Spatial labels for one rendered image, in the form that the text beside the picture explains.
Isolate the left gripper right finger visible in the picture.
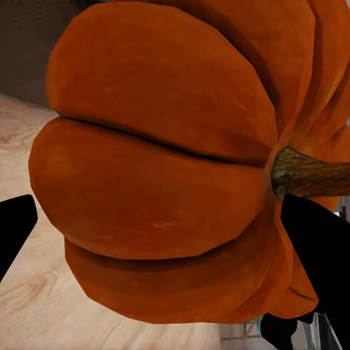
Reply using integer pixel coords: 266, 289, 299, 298
281, 194, 350, 350

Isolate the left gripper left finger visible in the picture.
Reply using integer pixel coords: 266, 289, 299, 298
0, 194, 38, 281

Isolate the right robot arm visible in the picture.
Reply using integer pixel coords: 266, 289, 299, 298
260, 301, 324, 350

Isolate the pumpkin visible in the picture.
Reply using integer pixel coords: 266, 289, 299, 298
28, 0, 350, 324
268, 268, 319, 319

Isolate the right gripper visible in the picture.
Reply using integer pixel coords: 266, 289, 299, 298
263, 301, 324, 330

